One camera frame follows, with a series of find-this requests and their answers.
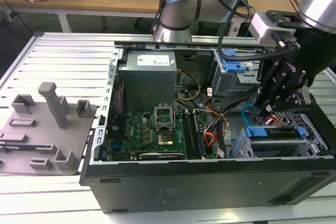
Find yellow power wires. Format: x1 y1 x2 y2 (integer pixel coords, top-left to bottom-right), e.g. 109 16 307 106
173 69 202 102

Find orange wire bundle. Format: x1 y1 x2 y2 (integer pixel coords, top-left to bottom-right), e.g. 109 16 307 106
204 132 218 154

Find green motherboard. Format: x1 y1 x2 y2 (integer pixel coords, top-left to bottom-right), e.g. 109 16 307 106
124 108 211 161

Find grey parts rack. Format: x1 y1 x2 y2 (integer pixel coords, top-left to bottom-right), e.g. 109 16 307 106
0 81 98 176

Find hard disk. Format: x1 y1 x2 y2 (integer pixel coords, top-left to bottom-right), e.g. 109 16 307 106
244 125 306 141

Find black side camera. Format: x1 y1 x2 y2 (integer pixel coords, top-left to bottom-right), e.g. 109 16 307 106
285 84 319 111

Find wooden desk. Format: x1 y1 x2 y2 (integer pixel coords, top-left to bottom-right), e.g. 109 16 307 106
0 0 320 28

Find grey metal drive cage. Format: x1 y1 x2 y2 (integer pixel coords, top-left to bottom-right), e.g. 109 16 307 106
209 48 263 106

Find blue plastic bay latch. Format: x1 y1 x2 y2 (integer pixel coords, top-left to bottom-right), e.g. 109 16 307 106
219 49 247 73

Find red disk wire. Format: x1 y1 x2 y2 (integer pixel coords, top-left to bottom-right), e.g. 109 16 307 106
265 115 287 127

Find CPU socket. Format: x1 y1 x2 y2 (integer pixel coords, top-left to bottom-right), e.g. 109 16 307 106
154 128 178 148

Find metal socket cover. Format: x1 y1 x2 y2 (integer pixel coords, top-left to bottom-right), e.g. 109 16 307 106
153 104 176 130

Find blue disk wire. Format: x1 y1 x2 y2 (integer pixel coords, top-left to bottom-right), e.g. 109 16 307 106
241 104 259 130

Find thick black cable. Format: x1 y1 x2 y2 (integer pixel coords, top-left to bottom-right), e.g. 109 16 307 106
217 0 256 61

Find metal disk bay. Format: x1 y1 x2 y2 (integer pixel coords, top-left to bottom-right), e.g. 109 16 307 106
230 113 330 159

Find grey power supply unit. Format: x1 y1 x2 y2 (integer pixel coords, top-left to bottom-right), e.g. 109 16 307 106
117 50 178 109

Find black PC case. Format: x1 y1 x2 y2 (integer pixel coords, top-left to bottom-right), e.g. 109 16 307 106
78 40 336 214

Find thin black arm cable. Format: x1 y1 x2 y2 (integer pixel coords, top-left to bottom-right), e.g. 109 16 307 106
152 0 175 38

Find black expansion slot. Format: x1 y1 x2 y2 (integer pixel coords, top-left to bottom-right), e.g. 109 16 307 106
139 152 184 161

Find blue cables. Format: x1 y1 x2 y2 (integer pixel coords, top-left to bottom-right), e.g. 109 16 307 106
243 0 257 19

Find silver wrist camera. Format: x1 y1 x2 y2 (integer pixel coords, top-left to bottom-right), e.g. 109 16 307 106
248 12 280 44

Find multicoloured wire bundle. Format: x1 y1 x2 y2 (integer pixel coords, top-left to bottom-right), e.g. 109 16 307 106
206 108 229 135

